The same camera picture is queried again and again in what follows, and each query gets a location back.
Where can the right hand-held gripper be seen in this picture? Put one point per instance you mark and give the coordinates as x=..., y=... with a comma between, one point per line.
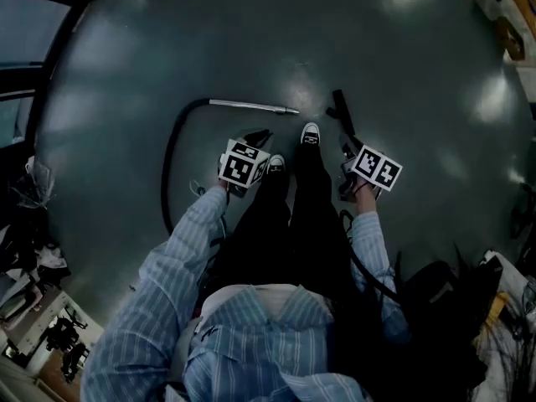
x=374, y=168

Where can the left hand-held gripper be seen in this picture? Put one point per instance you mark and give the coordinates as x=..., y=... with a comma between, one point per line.
x=240, y=166

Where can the silver vacuum cleaner wand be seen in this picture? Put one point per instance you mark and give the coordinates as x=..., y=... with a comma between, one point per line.
x=255, y=106

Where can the black floor nozzle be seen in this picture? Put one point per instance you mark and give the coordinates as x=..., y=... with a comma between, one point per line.
x=344, y=111

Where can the person's left forearm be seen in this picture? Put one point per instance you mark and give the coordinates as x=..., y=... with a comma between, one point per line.
x=197, y=224

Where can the person's right forearm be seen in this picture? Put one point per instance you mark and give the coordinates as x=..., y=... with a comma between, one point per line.
x=370, y=233

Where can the person's left shoe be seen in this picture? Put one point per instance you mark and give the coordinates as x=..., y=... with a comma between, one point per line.
x=276, y=164

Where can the person's shoe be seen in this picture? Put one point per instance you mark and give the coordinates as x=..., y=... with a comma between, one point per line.
x=276, y=164
x=311, y=134

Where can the person's right shoe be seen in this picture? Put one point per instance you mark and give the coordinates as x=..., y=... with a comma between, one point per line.
x=311, y=134

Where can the person's right leg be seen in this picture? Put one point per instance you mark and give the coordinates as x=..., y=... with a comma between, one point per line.
x=314, y=207

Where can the person's leg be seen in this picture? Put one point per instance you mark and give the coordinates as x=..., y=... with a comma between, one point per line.
x=259, y=233
x=314, y=207

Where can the person's left leg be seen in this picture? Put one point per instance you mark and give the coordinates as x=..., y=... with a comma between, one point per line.
x=259, y=233

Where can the black bag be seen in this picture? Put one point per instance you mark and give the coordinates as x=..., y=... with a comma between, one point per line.
x=444, y=295

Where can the person's striped shirt torso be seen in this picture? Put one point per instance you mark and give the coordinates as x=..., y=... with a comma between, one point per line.
x=251, y=350

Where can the pile of dark clutter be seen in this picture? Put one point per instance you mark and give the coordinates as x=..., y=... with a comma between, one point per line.
x=29, y=241

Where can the dark window frame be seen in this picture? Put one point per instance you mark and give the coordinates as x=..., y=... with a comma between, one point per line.
x=37, y=69

